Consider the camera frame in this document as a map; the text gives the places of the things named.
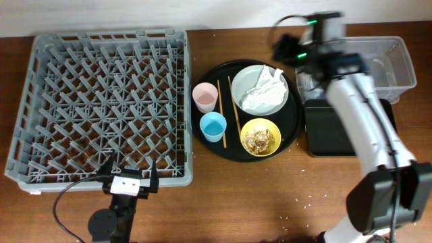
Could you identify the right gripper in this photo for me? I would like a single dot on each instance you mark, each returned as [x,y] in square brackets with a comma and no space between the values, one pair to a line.
[289,44]

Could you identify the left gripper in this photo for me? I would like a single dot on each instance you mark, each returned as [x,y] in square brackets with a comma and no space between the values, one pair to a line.
[154,183]

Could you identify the white paper napkin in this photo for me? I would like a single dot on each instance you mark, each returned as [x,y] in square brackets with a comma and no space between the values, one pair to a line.
[269,90]

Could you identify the grey round plate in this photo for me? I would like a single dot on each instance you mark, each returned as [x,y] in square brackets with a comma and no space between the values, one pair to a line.
[244,80]

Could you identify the yellow plastic bowl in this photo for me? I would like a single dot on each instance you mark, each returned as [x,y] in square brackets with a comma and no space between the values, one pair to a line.
[262,124]

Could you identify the pink plastic cup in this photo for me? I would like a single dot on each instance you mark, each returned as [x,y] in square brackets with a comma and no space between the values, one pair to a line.
[205,96]

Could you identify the food scraps with rice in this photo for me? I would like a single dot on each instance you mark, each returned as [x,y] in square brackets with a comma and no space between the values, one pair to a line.
[258,142]

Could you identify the blue plastic cup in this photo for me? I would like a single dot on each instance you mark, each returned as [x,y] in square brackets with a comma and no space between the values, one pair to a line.
[213,126]

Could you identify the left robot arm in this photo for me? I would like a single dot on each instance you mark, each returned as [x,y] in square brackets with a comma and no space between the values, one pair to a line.
[114,224]

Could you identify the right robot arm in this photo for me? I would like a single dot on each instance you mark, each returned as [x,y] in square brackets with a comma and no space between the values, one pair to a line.
[395,188]

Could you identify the grey plastic dishwasher rack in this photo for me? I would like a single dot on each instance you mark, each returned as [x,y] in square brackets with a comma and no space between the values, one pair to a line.
[88,96]

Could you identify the clear plastic waste bin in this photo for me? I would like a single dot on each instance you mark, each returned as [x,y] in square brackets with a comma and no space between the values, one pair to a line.
[386,58]

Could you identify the right wooden chopstick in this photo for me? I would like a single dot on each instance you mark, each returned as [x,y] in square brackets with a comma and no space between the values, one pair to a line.
[234,107]

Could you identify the wooden chopstick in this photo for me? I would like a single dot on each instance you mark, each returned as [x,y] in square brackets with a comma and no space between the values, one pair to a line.
[234,107]
[221,111]

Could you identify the round black serving tray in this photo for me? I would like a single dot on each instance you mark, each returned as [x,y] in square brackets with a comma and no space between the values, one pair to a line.
[289,119]

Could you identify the left wooden chopstick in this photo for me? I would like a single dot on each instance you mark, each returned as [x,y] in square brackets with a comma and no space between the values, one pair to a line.
[221,111]

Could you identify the black rectangular tray bin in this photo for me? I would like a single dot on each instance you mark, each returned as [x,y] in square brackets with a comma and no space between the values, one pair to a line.
[326,136]

